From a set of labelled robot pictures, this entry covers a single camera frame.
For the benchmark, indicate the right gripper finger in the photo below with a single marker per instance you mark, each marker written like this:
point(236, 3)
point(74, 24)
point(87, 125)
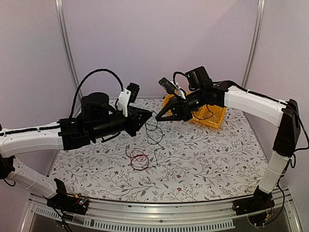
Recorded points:
point(171, 105)
point(162, 117)

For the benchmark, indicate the floral table mat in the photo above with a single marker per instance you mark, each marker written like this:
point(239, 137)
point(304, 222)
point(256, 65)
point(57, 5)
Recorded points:
point(168, 162)

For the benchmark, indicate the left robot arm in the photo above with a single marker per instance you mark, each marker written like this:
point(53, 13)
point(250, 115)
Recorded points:
point(97, 119)

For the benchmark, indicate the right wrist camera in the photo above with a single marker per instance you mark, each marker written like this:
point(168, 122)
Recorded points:
point(172, 88)

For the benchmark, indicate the right aluminium frame post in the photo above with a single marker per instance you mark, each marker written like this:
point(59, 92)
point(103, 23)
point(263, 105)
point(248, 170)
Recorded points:
point(254, 44)

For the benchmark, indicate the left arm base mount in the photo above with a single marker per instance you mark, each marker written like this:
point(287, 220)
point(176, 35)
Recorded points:
point(77, 204)

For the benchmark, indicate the left aluminium frame post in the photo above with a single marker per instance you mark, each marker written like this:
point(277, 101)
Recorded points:
point(66, 42)

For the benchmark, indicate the yellow three-compartment bin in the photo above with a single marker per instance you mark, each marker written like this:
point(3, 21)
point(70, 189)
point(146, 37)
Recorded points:
point(203, 113)

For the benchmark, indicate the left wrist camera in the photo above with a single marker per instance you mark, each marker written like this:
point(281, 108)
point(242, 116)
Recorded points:
point(127, 96)

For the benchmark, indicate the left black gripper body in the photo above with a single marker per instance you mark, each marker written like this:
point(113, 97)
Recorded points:
point(131, 129)

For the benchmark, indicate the aluminium frame post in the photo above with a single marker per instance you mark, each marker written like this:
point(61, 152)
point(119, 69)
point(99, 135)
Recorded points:
point(254, 44)
point(66, 42)

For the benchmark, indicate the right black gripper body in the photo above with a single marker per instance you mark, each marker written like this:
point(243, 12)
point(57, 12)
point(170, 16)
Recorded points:
point(185, 110)

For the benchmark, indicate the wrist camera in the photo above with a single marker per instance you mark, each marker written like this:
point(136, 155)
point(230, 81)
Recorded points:
point(127, 96)
point(172, 88)

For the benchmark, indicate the aluminium front rail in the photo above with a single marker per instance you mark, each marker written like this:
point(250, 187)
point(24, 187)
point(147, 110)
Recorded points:
point(210, 216)

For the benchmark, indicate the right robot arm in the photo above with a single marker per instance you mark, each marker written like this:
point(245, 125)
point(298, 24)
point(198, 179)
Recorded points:
point(282, 114)

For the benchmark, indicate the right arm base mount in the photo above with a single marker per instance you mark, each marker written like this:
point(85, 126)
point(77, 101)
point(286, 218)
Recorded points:
point(260, 204)

